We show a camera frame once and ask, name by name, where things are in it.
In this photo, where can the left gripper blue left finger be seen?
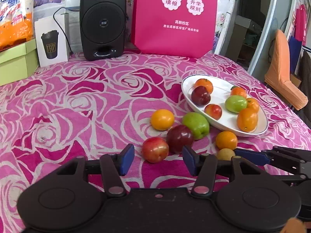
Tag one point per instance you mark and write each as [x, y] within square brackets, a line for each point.
[113, 167]

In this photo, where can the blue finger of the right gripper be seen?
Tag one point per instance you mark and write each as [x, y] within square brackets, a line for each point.
[294, 161]

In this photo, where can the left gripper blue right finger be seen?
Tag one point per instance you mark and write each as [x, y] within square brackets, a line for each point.
[202, 166]

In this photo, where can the brown kiwi fruit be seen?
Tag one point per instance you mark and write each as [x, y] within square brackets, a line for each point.
[225, 154]

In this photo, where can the dark red plum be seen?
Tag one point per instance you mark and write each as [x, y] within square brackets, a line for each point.
[178, 137]

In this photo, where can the oblong green apple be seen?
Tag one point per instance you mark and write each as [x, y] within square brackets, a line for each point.
[197, 123]

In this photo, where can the small red apple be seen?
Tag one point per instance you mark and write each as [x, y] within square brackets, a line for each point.
[155, 149]

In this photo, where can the red yellow apple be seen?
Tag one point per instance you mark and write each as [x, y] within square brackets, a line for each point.
[214, 111]

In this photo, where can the small yellow orange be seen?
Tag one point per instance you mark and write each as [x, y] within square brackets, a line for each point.
[162, 119]

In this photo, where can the large orange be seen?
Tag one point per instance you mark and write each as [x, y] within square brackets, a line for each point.
[247, 120]

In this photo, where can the round green apple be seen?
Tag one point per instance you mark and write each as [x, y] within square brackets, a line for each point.
[235, 104]

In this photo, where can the dark red apple front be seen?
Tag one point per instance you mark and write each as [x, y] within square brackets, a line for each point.
[200, 96]

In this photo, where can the pink rose tablecloth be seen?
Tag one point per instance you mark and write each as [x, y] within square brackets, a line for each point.
[82, 108]

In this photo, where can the dark jacket on chair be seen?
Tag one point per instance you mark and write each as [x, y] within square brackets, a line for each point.
[304, 73]

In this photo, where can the orange chair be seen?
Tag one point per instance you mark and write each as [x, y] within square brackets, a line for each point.
[278, 74]

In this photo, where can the blue bag hanging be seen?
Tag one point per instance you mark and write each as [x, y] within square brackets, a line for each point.
[295, 51]

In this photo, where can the white cup box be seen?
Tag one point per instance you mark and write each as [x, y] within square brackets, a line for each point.
[50, 34]

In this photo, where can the pink hanging bag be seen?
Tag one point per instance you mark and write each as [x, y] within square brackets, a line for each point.
[301, 24]

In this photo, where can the green cardboard box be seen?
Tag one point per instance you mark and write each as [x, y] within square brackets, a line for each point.
[18, 62]

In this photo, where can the magenta tote bag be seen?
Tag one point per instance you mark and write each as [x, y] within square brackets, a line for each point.
[174, 27]

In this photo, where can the black speaker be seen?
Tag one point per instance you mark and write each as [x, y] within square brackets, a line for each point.
[102, 27]

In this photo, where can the orange white plastic package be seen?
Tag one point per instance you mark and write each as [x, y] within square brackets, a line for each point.
[16, 22]

